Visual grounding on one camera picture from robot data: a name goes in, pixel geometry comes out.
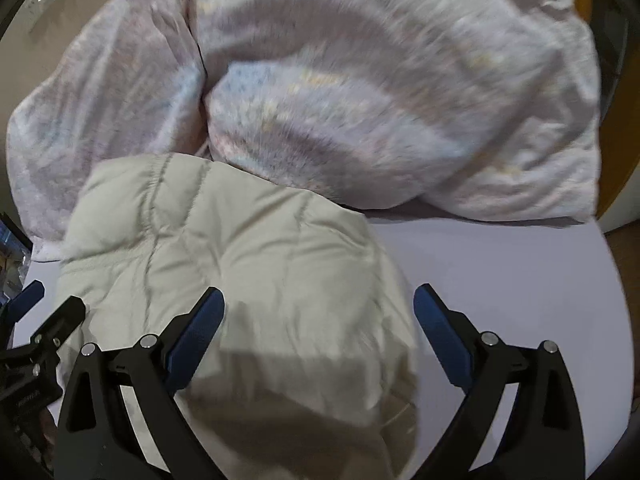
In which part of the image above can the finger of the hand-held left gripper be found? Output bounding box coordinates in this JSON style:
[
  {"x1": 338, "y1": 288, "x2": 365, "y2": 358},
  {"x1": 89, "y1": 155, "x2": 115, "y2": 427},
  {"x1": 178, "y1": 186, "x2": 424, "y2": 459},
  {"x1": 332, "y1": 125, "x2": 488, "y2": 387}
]
[
  {"x1": 29, "y1": 296, "x2": 87, "y2": 348},
  {"x1": 6, "y1": 280, "x2": 46, "y2": 322}
]

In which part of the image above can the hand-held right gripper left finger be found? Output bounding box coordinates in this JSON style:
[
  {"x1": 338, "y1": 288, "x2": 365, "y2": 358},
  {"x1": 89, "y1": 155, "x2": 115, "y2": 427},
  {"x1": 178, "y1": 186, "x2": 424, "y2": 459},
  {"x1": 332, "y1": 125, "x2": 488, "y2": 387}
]
[{"x1": 54, "y1": 287, "x2": 225, "y2": 480}]

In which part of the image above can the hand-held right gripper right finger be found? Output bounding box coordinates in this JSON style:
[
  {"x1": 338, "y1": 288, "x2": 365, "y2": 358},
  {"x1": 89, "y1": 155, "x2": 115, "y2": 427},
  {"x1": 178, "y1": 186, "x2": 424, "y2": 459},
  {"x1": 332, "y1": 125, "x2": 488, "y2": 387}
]
[{"x1": 413, "y1": 283, "x2": 587, "y2": 480}]

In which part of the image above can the white puffer jacket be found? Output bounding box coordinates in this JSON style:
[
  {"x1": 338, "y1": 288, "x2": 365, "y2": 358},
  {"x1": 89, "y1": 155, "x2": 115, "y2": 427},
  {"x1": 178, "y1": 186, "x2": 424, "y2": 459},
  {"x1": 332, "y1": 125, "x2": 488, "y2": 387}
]
[{"x1": 55, "y1": 154, "x2": 419, "y2": 480}]

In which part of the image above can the wooden bed headboard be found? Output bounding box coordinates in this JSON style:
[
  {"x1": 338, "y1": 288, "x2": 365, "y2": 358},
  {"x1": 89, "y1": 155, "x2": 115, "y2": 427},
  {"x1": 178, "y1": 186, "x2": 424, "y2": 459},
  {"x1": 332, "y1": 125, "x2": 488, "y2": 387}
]
[{"x1": 572, "y1": 0, "x2": 627, "y2": 235}]

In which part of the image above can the pink floral duvet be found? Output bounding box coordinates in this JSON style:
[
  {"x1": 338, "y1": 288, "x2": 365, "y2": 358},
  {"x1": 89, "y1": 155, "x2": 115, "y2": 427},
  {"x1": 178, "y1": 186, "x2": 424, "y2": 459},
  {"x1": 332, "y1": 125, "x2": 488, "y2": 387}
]
[{"x1": 7, "y1": 0, "x2": 602, "y2": 262}]

